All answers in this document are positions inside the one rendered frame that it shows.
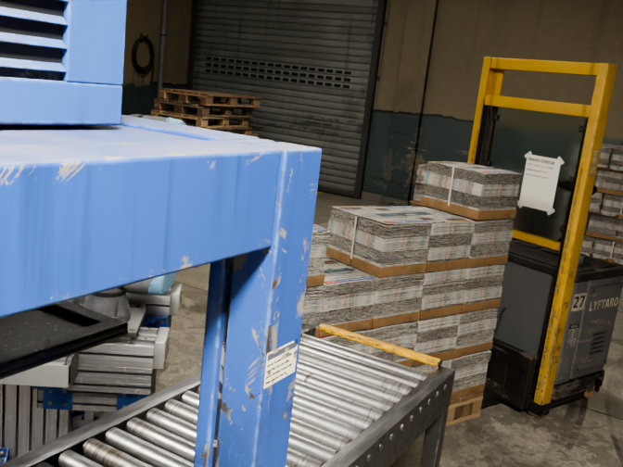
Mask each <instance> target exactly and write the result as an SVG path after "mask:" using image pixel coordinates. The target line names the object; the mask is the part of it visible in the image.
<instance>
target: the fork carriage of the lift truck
mask: <svg viewBox="0 0 623 467"><path fill-rule="evenodd" d="M492 341H493V344H492V349H489V351H491V352H490V353H491V356H490V360H489V362H488V369H487V376H486V382H485V383H486V385H485V389H487V388H488V389H490V390H492V391H493V392H495V393H497V394H499V395H501V400H503V401H505V402H507V403H509V404H511V405H513V406H515V407H517V408H519V409H521V410H522V409H524V408H526V409H527V408H528V401H529V396H530V391H531V386H532V381H533V376H534V372H535V367H536V361H537V356H535V355H533V354H531V353H528V352H526V351H525V350H522V349H520V348H518V347H514V346H512V345H510V344H507V343H505V342H503V341H502V340H499V339H497V338H495V337H493V339H492Z"/></svg>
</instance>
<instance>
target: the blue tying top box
mask: <svg viewBox="0 0 623 467"><path fill-rule="evenodd" d="M126 12H127V0H0V124H21V125H119V124H121V105H122V86H121V85H122V84H123V66H124V48H125V30H126Z"/></svg>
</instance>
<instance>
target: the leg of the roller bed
mask: <svg viewBox="0 0 623 467"><path fill-rule="evenodd" d="M448 410H449V407H448V408H447V409H446V410H445V411H444V412H443V413H442V414H441V415H440V416H439V417H438V418H437V419H436V420H435V421H434V422H433V423H432V424H431V425H430V426H429V427H428V428H427V429H426V430H425V436H424V442H423V448H422V454H421V460H420V465H419V467H439V461H440V455H441V450H442V444H443V438H444V433H445V427H446V422H447V416H448Z"/></svg>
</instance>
